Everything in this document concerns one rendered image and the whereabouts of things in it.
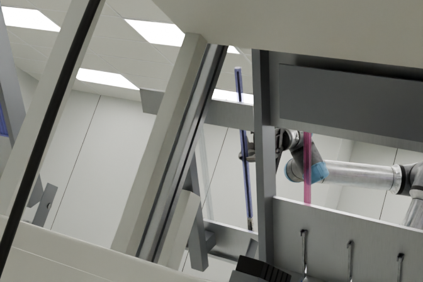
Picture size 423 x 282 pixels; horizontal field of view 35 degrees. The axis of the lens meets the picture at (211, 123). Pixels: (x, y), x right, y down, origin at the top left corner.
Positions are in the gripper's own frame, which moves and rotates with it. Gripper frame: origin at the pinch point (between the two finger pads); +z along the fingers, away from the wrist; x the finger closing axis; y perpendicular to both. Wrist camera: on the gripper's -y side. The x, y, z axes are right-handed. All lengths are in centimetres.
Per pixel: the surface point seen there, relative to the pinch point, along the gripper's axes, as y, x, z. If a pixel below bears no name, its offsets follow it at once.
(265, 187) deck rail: 0.2, 15.1, 18.1
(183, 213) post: -11.9, -8.2, 15.4
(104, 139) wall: -203, -587, -628
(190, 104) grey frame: 22, 12, 45
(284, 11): 41, 38, 61
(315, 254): -15.6, 25.4, 10.8
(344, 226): -6.5, 32.2, 12.7
